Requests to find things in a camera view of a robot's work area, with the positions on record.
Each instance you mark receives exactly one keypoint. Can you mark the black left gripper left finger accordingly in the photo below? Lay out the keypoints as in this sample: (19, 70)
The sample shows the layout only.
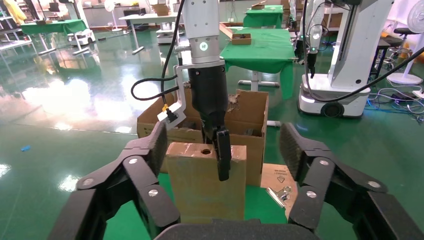
(136, 175)

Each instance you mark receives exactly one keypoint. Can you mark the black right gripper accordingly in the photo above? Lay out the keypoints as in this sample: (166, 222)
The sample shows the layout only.
(208, 92)

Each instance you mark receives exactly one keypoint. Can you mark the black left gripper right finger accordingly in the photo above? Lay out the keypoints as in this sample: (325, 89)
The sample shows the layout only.
(324, 175)

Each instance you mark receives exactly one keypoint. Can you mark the small taped cardboard box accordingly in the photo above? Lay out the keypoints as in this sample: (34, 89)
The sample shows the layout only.
(192, 185)

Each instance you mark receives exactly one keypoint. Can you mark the background robot arm white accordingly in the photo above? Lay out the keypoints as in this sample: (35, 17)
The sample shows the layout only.
(314, 33)
(293, 16)

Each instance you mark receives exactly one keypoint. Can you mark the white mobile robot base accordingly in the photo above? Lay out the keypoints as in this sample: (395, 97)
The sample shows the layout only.
(164, 34)
(81, 36)

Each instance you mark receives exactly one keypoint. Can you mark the open brown cardboard carton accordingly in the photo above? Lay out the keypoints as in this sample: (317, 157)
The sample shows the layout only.
(248, 109)

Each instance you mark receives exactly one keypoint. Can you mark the flat printed cardboard sheet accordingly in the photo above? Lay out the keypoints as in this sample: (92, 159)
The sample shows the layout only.
(270, 177)

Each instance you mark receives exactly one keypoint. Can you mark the small wooden box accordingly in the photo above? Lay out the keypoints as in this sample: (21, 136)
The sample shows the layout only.
(241, 39)

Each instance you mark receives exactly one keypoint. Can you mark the cardboard box on desk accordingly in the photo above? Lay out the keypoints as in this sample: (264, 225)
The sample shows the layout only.
(161, 10)

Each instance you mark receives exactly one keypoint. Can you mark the dark foam block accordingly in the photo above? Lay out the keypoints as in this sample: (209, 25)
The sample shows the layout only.
(249, 132)

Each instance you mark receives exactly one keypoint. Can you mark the silver metal binder clip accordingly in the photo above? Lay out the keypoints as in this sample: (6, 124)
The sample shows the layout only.
(276, 197)

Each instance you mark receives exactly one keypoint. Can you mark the large green clothed table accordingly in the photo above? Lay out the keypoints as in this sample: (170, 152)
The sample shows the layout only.
(265, 49)

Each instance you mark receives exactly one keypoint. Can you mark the black power brick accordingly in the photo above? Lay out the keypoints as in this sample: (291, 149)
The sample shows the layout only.
(402, 96)

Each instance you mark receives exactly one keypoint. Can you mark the blue floor scrap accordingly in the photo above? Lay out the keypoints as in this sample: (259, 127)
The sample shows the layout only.
(25, 148)

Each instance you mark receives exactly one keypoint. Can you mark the wooden tray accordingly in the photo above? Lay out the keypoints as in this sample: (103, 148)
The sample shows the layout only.
(227, 30)

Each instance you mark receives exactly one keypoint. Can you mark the white wheeled background robot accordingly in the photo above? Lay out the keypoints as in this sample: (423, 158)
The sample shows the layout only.
(348, 49)

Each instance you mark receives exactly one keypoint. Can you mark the small green clothed table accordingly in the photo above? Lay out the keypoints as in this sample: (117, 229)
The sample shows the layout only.
(265, 16)

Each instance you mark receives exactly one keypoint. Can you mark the white desk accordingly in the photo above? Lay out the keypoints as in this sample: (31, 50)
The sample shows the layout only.
(149, 16)

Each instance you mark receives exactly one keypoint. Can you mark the black side table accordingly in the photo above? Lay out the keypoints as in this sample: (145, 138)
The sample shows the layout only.
(391, 40)

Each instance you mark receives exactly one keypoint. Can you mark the black case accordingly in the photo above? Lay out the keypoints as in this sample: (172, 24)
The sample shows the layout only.
(134, 12)

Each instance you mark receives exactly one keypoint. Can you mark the black round stool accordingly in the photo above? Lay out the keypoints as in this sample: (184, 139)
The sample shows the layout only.
(404, 31)

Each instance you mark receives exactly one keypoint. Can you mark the long green clothed table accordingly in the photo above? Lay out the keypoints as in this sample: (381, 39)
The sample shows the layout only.
(53, 26)

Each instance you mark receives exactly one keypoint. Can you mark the white standing fan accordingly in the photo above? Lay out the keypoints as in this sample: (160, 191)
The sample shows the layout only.
(109, 5)

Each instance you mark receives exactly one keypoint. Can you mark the metal storage rack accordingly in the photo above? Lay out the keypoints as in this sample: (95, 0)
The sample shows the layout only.
(10, 33)

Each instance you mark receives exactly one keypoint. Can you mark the yellow garment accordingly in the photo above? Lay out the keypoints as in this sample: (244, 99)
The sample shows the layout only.
(15, 11)

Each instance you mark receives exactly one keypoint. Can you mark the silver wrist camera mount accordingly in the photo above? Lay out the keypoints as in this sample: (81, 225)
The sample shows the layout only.
(180, 89)

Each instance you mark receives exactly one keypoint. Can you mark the white pedestal fan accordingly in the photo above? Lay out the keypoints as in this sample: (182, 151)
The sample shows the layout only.
(404, 78)

